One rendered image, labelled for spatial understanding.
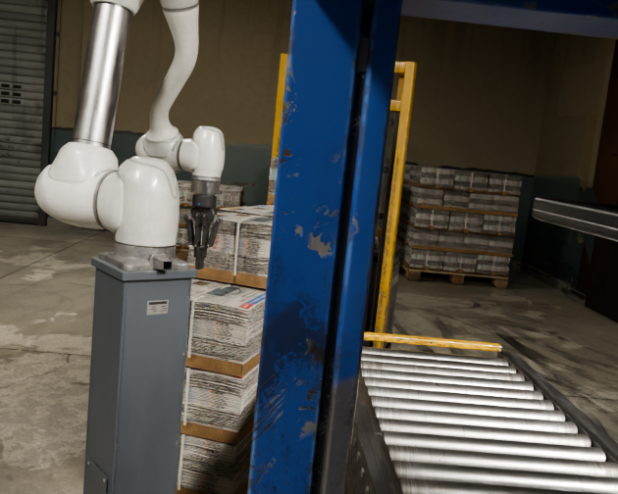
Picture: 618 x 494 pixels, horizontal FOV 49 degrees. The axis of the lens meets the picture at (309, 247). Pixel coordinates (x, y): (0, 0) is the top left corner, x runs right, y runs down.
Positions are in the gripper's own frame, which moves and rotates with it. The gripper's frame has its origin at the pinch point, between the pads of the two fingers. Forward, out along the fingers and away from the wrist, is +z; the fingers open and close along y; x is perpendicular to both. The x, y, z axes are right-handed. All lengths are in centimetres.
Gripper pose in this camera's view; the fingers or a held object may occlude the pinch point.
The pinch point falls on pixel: (199, 258)
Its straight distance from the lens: 218.0
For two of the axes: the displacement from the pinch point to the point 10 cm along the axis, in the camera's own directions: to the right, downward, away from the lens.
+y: -9.6, -1.3, 2.6
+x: -2.7, 1.1, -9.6
